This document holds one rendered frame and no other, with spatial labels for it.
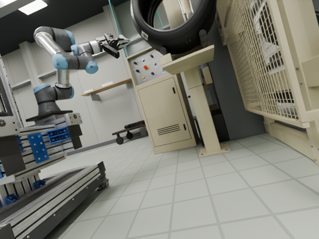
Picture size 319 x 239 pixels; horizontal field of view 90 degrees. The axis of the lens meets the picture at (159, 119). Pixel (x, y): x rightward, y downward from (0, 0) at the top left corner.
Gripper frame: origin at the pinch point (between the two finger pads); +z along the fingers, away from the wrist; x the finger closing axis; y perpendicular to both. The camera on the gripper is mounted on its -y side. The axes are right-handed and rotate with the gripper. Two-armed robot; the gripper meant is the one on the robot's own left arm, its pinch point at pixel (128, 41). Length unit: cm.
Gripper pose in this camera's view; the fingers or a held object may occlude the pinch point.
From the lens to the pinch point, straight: 120.0
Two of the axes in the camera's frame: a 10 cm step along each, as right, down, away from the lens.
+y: -5.0, -8.3, 2.4
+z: 8.4, -4.0, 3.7
